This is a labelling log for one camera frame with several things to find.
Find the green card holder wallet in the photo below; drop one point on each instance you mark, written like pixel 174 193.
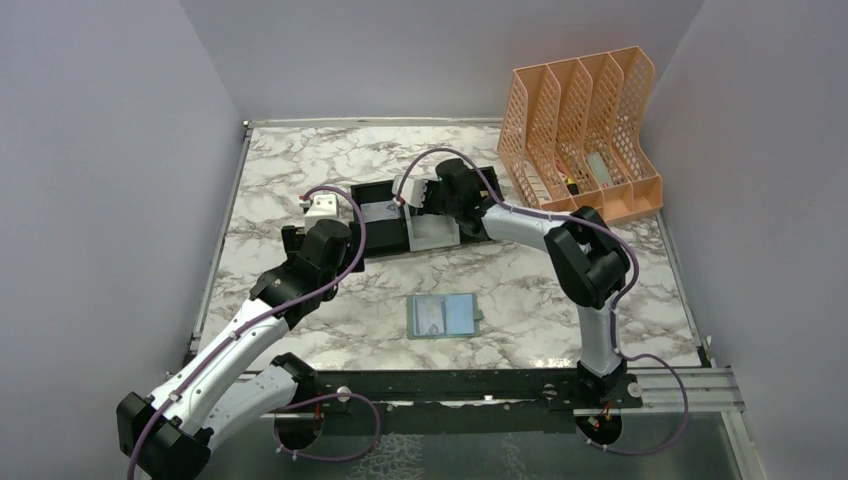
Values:
pixel 462 316

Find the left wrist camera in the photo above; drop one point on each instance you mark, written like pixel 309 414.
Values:
pixel 319 207

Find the black tray right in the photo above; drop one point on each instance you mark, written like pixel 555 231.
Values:
pixel 490 192

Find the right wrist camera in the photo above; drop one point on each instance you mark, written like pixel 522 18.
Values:
pixel 409 195

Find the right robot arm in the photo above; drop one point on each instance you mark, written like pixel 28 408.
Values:
pixel 589 264

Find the yellow marker in organizer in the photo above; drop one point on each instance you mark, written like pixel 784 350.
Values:
pixel 571 186

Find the white tray middle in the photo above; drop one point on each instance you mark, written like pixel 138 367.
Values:
pixel 428 231

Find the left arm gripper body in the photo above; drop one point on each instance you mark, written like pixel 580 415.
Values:
pixel 294 241

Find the silver white credit card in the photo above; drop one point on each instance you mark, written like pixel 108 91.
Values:
pixel 429 315

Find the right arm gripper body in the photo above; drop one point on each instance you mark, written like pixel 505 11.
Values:
pixel 436 204

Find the black mounting rail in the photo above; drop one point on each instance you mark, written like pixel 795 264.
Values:
pixel 562 388

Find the orange file organizer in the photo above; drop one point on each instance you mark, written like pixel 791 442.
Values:
pixel 558 112

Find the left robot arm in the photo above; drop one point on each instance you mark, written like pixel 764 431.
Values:
pixel 171 432

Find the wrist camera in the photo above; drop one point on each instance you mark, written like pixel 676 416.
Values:
pixel 319 207
pixel 409 195

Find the grey item in organizer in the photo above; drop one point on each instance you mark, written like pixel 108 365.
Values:
pixel 599 169

